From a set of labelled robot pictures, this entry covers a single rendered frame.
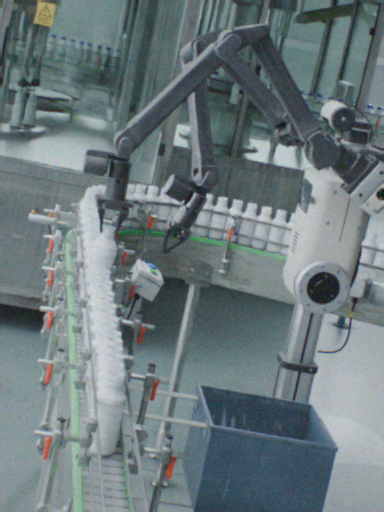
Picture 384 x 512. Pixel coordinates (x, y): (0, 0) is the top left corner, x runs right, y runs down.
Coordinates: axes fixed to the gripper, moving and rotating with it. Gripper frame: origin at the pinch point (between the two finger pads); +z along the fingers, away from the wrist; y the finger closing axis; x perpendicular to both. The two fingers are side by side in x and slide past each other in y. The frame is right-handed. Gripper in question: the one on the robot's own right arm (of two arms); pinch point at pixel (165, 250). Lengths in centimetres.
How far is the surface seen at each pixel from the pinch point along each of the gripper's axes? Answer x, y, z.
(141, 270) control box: -3.6, 3.8, 8.1
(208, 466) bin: 22, 81, 28
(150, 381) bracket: -5, 96, 14
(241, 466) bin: 28, 81, 24
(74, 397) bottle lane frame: -17, 91, 26
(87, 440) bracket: -19, 140, 19
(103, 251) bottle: -19.9, 31.0, 4.3
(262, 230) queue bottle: 53, -128, -8
